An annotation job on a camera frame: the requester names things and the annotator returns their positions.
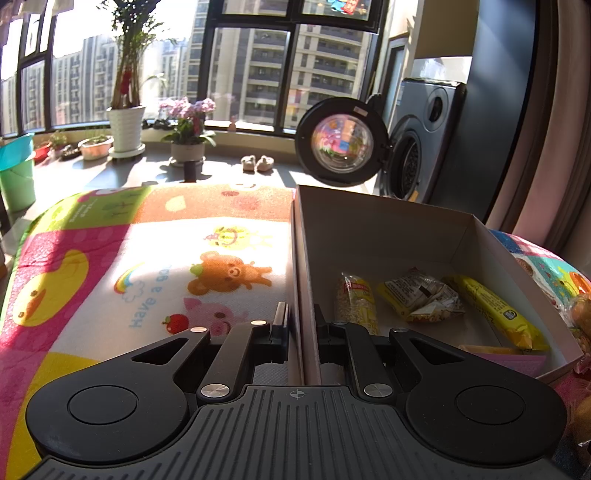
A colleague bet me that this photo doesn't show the small red potted plant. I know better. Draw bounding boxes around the small red potted plant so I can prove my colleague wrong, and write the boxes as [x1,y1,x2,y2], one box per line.
[34,131,68,162]

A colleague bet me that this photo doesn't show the grey washing machine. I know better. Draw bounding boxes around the grey washing machine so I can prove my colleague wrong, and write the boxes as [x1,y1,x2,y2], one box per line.
[374,78,467,204]

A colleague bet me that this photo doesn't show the red window decoration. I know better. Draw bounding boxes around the red window decoration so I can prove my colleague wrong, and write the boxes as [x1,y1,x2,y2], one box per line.
[330,0,370,17]

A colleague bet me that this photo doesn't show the white planter bowl with sprouts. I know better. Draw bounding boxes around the white planter bowl with sprouts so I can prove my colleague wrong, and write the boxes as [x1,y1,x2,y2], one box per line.
[78,134,115,161]

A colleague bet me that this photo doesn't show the pink orange packet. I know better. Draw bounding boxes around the pink orange packet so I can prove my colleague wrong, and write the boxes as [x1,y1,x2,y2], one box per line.
[457,344,548,379]

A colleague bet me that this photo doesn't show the teal plastic basin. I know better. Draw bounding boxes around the teal plastic basin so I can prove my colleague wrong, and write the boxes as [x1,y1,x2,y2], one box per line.
[0,134,35,172]

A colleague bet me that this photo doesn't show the yellow stick snack packet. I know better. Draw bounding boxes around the yellow stick snack packet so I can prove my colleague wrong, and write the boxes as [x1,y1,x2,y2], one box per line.
[443,275,550,352]

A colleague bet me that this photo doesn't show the black window frame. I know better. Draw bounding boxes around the black window frame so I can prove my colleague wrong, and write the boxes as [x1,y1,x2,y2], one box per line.
[0,0,386,137]

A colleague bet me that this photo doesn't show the green bucket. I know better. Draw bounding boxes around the green bucket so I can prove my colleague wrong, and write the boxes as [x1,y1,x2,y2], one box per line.
[0,154,37,213]

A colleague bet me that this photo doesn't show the round washing machine door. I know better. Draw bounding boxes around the round washing machine door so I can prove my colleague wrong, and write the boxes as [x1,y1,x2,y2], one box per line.
[294,97,389,188]

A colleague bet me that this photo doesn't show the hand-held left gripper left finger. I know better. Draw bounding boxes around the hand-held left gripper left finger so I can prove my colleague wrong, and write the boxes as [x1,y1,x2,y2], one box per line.
[130,301,291,401]

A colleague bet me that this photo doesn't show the pink beige curtain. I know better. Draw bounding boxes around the pink beige curtain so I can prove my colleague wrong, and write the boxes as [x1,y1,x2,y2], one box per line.
[485,0,591,259]

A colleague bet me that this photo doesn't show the bread bun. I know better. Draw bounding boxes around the bread bun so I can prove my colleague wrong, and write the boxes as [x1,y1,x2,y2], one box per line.
[568,388,591,462]

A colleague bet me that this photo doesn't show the grain bar clear packet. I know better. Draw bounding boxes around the grain bar clear packet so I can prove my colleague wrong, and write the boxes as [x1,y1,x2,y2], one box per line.
[335,272,379,335]

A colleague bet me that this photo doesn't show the tall green potted plant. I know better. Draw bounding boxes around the tall green potted plant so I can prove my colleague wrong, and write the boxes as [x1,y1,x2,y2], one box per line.
[99,0,176,160]

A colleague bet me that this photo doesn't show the yellow clear snack packet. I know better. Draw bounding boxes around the yellow clear snack packet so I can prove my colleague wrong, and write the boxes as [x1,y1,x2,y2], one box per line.
[378,268,467,324]

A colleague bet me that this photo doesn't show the colourful cartoon play mat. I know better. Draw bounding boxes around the colourful cartoon play mat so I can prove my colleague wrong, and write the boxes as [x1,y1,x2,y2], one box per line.
[0,182,591,480]

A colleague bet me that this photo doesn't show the hanging cloths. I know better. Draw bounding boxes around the hanging cloths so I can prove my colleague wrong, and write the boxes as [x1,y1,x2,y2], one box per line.
[0,0,75,19]

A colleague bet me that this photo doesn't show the white cardboard box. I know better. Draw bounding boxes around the white cardboard box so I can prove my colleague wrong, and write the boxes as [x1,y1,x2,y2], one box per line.
[292,185,585,386]

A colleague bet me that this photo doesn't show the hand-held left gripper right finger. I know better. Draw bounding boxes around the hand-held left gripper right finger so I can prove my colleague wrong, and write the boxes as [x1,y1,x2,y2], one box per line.
[313,302,467,398]

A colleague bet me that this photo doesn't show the pink flower potted plant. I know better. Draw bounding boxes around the pink flower potted plant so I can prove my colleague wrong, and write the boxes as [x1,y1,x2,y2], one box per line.
[159,97,218,168]

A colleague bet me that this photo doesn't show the dark grey tall cabinet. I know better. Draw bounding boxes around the dark grey tall cabinet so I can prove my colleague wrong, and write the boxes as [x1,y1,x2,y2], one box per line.
[462,0,546,222]

